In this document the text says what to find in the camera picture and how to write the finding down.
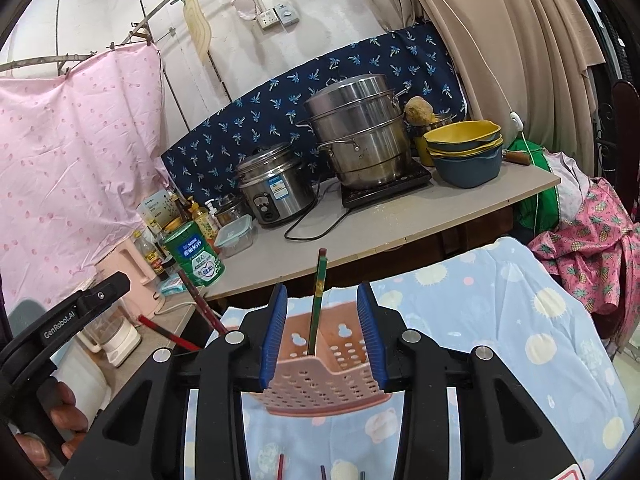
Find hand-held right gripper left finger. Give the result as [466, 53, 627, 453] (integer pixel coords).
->
[89, 282, 289, 480]

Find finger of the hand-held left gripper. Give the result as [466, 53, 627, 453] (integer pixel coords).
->
[74, 270, 132, 320]

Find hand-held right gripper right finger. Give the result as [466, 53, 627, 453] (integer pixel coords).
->
[356, 281, 576, 480]

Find pink perforated utensil basket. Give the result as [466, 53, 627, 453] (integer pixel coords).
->
[248, 287, 393, 417]

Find red chopstick black bands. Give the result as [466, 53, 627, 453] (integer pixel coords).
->
[137, 314, 202, 352]
[176, 269, 230, 336]

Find person's left hand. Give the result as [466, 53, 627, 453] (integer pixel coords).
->
[14, 379, 90, 479]

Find white dish drainer box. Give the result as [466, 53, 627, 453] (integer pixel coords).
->
[5, 299, 111, 416]

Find pink electric kettle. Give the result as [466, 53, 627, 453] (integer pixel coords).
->
[94, 240, 167, 319]

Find white blender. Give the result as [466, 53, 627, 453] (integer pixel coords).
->
[75, 305, 144, 369]

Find clear bottle yellow cap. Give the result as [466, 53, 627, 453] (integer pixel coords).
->
[131, 230, 156, 267]

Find blue wet wipes packet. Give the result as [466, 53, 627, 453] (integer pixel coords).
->
[157, 280, 194, 297]

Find soy sauce bottle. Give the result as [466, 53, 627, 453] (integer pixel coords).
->
[157, 240, 181, 281]

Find white and yellow carton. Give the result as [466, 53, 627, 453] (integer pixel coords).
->
[140, 192, 174, 236]

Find green tin can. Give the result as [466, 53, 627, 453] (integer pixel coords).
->
[164, 221, 226, 288]

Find glass food container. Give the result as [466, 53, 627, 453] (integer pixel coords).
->
[216, 215, 255, 259]

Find wooden counter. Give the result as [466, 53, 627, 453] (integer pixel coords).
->
[50, 160, 563, 392]

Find yellow oil bottle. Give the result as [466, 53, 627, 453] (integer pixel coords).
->
[187, 197, 216, 242]

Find small pot glass lid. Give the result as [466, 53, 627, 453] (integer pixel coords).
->
[214, 192, 251, 226]

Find blue printed blanket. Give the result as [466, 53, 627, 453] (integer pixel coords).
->
[185, 236, 623, 480]

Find pink dotted cloth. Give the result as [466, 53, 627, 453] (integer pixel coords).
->
[0, 42, 173, 311]

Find black induction cooker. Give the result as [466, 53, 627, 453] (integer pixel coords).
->
[341, 160, 433, 209]

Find steel rice cooker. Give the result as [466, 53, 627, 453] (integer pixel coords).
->
[235, 142, 317, 228]

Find yellow cup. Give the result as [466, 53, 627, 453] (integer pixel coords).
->
[412, 135, 436, 167]

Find blue basin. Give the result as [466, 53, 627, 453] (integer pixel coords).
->
[432, 147, 504, 190]

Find stacked steel steamer pot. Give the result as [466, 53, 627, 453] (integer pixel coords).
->
[296, 74, 413, 191]

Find yellow bowl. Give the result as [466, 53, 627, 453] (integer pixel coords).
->
[427, 137, 504, 160]
[424, 120, 502, 152]

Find navy printed cloth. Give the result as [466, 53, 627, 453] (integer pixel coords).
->
[161, 25, 466, 206]

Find green cloth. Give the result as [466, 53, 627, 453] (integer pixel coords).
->
[515, 137, 567, 234]

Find brown loofah sponge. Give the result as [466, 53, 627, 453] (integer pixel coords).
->
[404, 97, 435, 125]

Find pink pineapple print cloth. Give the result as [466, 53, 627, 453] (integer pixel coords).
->
[527, 177, 640, 347]

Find white garment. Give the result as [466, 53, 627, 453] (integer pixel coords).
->
[545, 152, 597, 197]

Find beige hanging board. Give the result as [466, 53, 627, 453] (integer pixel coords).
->
[182, 0, 214, 66]

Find beige curtain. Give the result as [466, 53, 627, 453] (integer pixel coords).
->
[345, 0, 606, 181]

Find dark wooden chair back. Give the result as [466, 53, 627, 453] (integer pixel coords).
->
[607, 80, 640, 182]

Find black power cord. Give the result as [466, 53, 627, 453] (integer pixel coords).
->
[284, 180, 352, 241]

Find white cord with switch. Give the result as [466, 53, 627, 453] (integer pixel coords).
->
[415, 0, 527, 133]

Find metal curtain wire rail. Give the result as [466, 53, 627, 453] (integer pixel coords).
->
[0, 0, 236, 74]

